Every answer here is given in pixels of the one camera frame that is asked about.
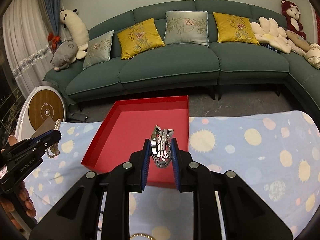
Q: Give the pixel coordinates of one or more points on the red orange tassel ornament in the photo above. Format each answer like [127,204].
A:
[53,41]

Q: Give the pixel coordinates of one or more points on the yellow embroidered right cushion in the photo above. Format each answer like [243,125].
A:
[231,28]

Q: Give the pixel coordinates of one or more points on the grey-green embroidered left cushion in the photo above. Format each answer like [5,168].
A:
[99,50]

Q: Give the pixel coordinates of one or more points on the beige oval plush pillow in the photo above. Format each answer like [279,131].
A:
[298,44]

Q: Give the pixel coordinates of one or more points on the grey pig plush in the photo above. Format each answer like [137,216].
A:
[64,55]

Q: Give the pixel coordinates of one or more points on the teal green sectional sofa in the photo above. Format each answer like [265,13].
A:
[188,65]

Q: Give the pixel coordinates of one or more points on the cream crumpled blanket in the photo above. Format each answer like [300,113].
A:
[313,55]

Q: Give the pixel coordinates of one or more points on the left hand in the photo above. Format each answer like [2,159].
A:
[23,195]

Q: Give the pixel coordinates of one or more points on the white sheer curtain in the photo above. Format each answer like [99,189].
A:
[26,45]

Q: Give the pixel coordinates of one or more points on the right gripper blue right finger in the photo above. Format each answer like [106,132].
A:
[175,164]

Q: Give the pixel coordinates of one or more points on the red monkey plush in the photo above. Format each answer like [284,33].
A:
[292,14]

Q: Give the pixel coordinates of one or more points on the grey-green embroidered centre cushion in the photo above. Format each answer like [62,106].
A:
[186,27]

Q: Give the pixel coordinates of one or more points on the brown cardboard card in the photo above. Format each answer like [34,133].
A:
[45,127]

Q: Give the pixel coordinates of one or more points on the yellow embroidered cushion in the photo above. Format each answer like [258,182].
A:
[231,28]
[139,38]

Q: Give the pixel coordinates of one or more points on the cream flower shaped cushion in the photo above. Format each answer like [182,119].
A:
[267,31]

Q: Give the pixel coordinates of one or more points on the round wooden white device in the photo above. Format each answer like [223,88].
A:
[42,103]

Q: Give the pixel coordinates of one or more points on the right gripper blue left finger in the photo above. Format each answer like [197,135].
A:
[145,163]

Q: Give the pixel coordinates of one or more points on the red shallow tray box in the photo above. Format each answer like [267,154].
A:
[129,123]

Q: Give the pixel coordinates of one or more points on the yellow embroidered left cushion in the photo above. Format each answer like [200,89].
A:
[139,38]

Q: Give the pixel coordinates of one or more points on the black remote on floor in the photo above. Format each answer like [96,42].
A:
[77,117]

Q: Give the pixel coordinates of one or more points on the white long cow plush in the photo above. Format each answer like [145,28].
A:
[78,30]

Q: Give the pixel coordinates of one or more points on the grey-green embroidered cushion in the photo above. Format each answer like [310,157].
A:
[186,27]
[99,50]

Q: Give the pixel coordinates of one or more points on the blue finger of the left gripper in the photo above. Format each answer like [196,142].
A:
[45,137]

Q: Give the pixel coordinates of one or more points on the light blue patterned tablecloth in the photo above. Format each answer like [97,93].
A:
[277,155]

